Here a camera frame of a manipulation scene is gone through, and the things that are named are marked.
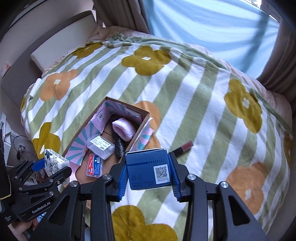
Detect white black patterned tissue pack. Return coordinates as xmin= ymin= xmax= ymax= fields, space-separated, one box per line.
xmin=44 ymin=149 xmax=69 ymax=177

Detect red blue card case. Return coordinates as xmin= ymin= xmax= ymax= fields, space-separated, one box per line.
xmin=86 ymin=154 xmax=103 ymax=178

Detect clear plastic swab box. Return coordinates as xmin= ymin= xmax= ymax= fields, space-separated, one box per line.
xmin=87 ymin=135 xmax=115 ymax=160

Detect black plastic bag roll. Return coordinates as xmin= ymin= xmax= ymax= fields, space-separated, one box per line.
xmin=112 ymin=128 xmax=126 ymax=160

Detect red black lipstick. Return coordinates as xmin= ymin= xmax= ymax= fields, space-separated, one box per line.
xmin=173 ymin=141 xmax=193 ymax=157

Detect small blue box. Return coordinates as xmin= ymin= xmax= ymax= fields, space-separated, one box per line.
xmin=125 ymin=149 xmax=171 ymax=190

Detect pink fluffy sock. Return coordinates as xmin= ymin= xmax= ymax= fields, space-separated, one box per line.
xmin=112 ymin=118 xmax=136 ymax=142

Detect person's left hand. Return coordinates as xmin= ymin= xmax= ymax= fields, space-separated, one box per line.
xmin=8 ymin=218 xmax=39 ymax=241

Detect white shelf unit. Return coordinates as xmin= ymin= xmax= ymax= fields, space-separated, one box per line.
xmin=1 ymin=113 xmax=12 ymax=168

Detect open cardboard box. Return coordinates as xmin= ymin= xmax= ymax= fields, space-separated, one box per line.
xmin=65 ymin=97 xmax=154 ymax=183

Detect striped floral blanket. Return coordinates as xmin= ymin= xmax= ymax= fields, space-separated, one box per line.
xmin=21 ymin=27 xmax=292 ymax=232

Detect white bed headboard cushion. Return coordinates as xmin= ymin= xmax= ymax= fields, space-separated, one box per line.
xmin=30 ymin=11 xmax=97 ymax=72

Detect brown right curtain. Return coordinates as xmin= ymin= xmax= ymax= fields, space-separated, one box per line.
xmin=256 ymin=21 xmax=296 ymax=103

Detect brown curtain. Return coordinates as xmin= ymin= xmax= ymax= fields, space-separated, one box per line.
xmin=256 ymin=21 xmax=296 ymax=103
xmin=93 ymin=0 xmax=151 ymax=34

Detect brown left curtain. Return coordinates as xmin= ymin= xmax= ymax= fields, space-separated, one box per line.
xmin=93 ymin=0 xmax=151 ymax=34

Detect light blue sheer curtain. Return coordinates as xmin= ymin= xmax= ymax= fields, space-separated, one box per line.
xmin=144 ymin=1 xmax=280 ymax=78

